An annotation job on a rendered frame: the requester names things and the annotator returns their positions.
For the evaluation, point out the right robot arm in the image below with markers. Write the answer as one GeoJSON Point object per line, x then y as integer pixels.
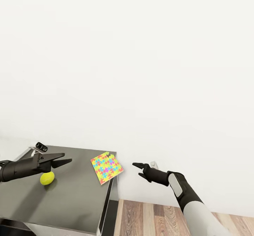
{"type": "Point", "coordinates": [200, 220]}

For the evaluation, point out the jigsaw puzzle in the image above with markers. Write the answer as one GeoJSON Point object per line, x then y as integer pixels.
{"type": "Point", "coordinates": [106, 168]}

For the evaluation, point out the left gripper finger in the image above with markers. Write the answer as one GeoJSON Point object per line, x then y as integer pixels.
{"type": "Point", "coordinates": [59, 163]}
{"type": "Point", "coordinates": [44, 158]}

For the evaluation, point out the tennis ball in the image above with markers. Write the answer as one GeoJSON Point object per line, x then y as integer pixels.
{"type": "Point", "coordinates": [47, 178]}

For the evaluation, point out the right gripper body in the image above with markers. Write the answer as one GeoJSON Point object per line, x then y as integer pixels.
{"type": "Point", "coordinates": [151, 174]}

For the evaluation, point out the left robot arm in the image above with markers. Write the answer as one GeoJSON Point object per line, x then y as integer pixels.
{"type": "Point", "coordinates": [37, 164]}

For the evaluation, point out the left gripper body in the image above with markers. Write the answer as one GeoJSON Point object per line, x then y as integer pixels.
{"type": "Point", "coordinates": [28, 167]}

